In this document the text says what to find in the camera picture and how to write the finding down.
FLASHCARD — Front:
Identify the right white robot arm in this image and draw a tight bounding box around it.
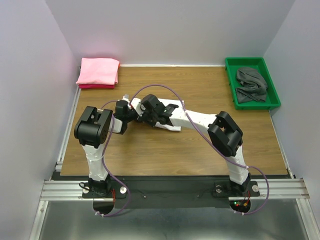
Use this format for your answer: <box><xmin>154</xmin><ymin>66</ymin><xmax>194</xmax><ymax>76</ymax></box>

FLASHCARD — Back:
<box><xmin>130</xmin><ymin>94</ymin><xmax>251</xmax><ymax>195</ymax></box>

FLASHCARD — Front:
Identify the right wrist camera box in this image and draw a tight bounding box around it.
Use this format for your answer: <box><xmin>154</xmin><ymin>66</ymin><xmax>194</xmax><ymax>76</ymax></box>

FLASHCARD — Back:
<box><xmin>129</xmin><ymin>97</ymin><xmax>146</xmax><ymax>117</ymax></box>

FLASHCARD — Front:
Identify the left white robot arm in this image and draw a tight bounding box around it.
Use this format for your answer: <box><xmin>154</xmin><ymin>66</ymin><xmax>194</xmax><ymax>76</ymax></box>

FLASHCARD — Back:
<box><xmin>74</xmin><ymin>99</ymin><xmax>138</xmax><ymax>197</ymax></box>

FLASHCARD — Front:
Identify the green plastic bin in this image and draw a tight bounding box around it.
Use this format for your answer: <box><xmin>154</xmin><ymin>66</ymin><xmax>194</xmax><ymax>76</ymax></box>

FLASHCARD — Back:
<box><xmin>225</xmin><ymin>57</ymin><xmax>281</xmax><ymax>110</ymax></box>

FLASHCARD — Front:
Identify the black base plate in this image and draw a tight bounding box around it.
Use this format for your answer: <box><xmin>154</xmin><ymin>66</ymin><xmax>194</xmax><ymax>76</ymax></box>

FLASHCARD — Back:
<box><xmin>79</xmin><ymin>175</ymin><xmax>260</xmax><ymax>217</ymax></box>

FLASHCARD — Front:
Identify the aluminium frame rail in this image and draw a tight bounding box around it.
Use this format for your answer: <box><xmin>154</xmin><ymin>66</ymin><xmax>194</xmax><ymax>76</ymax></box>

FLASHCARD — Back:
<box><xmin>29</xmin><ymin>178</ymin><xmax>320</xmax><ymax>240</ymax></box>

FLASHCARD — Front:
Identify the pink folded t shirt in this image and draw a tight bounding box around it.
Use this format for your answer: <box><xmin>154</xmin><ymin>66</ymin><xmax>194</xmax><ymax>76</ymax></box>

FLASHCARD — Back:
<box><xmin>76</xmin><ymin>58</ymin><xmax>120</xmax><ymax>86</ymax></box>

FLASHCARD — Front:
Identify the dark grey t shirt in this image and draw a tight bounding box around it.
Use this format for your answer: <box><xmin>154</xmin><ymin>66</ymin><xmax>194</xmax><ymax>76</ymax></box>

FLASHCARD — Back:
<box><xmin>235</xmin><ymin>67</ymin><xmax>268</xmax><ymax>104</ymax></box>

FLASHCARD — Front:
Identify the white t shirt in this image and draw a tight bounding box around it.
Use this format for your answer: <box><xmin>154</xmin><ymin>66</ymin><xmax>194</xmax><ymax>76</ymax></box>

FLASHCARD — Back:
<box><xmin>154</xmin><ymin>98</ymin><xmax>182</xmax><ymax>132</ymax></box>

